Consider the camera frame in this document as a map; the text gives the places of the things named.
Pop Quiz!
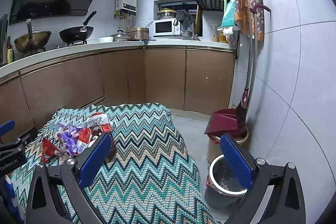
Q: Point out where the red snack wrapper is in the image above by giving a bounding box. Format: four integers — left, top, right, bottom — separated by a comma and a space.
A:
40, 126, 93, 164

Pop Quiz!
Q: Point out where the purple plastic wrapper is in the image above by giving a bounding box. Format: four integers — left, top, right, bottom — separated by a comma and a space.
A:
56, 123, 84, 156

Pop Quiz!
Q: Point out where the crushed red beer can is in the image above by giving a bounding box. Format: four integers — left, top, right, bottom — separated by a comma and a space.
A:
85, 112, 112, 136

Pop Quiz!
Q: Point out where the grey round trash bin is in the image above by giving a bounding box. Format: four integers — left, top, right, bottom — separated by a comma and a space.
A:
205, 155, 247, 209

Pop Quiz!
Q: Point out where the beige trash bin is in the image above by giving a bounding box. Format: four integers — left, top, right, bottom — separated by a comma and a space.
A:
206, 127, 249, 164

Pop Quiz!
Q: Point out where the dark red dustpan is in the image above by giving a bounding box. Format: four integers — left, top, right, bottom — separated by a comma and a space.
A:
205, 109, 247, 138

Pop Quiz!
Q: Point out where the zigzag knitted table cloth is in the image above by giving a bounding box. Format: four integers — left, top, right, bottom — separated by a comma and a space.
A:
11, 103, 214, 223

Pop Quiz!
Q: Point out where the olive oil bottle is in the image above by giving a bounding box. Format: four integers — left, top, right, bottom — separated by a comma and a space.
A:
7, 36, 14, 64

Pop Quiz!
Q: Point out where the brass coloured pot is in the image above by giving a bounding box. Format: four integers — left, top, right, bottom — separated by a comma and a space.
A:
14, 19, 52, 53

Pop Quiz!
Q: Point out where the black wok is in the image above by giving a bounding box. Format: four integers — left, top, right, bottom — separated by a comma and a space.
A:
59, 10, 97, 46

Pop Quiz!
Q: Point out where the steel pot with lid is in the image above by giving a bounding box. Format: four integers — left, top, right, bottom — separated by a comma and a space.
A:
110, 30, 131, 42

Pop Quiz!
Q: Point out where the brown rice cooker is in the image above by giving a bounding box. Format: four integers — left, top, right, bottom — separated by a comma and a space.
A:
126, 27, 149, 40

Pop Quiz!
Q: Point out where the teal plastic bag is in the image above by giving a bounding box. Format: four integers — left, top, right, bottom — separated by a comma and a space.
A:
221, 0, 235, 28

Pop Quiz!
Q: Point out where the white microwave oven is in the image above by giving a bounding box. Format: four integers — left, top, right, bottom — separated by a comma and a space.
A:
153, 18, 181, 37

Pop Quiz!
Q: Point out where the glass lidded pot on microwave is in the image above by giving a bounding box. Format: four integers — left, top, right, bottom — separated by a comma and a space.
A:
157, 8, 177, 20

